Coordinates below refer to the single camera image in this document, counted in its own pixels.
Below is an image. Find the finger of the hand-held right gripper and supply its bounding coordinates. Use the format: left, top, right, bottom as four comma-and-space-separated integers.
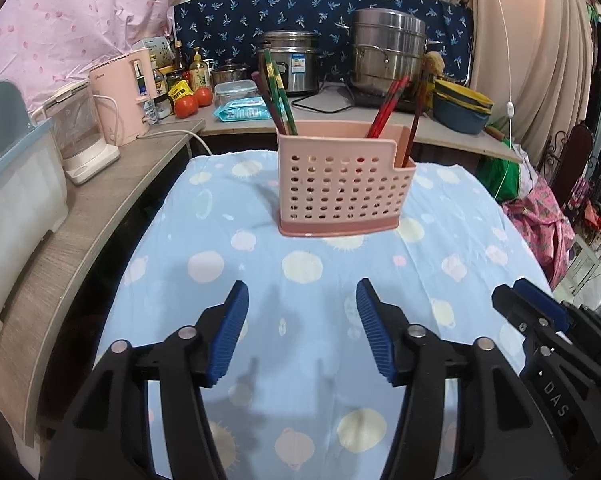
563, 304, 601, 387
491, 279, 573, 361

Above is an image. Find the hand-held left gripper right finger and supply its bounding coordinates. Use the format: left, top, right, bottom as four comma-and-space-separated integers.
355, 278, 571, 480

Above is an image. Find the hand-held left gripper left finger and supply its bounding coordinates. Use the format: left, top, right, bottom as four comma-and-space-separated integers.
40, 280, 250, 480

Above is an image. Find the pink perforated utensil holder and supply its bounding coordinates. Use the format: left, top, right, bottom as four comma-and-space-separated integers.
276, 120, 417, 239

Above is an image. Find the dark red chopstick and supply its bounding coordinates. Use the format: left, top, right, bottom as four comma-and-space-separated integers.
251, 72, 282, 134
401, 57, 430, 168

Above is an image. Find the green chopstick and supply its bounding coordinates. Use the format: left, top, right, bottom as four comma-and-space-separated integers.
264, 49, 288, 136
274, 66, 298, 137

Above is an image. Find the pink printed garment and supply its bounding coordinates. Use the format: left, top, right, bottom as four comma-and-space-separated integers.
502, 175, 577, 292

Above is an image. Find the blue spotted blanket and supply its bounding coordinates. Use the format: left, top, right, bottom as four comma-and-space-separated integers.
100, 149, 556, 480

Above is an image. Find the green bag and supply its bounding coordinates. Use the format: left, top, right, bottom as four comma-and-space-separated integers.
475, 152, 522, 202

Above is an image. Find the dark wooden chair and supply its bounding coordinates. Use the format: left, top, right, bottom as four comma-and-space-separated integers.
545, 124, 597, 197

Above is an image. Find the blue bowl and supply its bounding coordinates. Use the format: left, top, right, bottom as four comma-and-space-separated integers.
431, 94, 492, 135

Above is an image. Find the yellow bowl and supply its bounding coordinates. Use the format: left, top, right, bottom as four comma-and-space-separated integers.
433, 77, 495, 111

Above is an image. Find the wet wipes packet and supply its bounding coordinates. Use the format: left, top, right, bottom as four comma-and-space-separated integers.
215, 97, 272, 124

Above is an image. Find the black induction cooker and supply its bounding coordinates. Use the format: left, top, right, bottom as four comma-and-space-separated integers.
345, 89, 434, 114

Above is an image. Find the clear plastic food container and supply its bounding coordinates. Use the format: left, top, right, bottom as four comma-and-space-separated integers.
214, 81, 262, 109

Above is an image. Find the yellow seasoning packet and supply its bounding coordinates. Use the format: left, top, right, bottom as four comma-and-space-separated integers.
168, 80, 194, 106

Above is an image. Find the translucent storage bin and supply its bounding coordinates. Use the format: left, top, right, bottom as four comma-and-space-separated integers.
0, 80, 72, 352

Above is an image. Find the pink electric kettle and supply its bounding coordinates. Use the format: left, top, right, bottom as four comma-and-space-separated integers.
88, 47, 154, 149

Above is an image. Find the small steel pot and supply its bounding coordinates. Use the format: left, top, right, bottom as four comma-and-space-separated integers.
211, 59, 254, 89

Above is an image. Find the yellow soap pump bottle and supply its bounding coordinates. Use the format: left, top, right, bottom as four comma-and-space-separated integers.
189, 47, 212, 92

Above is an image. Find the beige curtain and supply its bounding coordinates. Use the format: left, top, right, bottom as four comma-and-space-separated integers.
427, 0, 597, 163

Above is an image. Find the steel rice cooker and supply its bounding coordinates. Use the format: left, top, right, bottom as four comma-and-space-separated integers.
257, 30, 322, 97

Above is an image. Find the steel steamer pot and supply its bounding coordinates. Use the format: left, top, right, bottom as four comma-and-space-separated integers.
351, 7, 444, 104

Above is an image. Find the green and white carton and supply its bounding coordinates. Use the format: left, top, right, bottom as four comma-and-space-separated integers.
141, 36, 174, 69

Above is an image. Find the blue leaf-print cloth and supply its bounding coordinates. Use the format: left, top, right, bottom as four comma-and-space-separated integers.
173, 0, 475, 87

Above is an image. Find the pink dotted cloth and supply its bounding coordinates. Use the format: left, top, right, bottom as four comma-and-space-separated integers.
0, 0, 182, 107

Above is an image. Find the white cable with switch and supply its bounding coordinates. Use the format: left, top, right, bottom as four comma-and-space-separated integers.
485, 0, 520, 202

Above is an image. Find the white kettle power cable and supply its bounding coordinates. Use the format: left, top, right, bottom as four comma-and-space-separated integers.
141, 129, 214, 159

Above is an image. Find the black power cable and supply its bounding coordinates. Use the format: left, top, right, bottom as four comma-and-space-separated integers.
290, 79, 355, 112

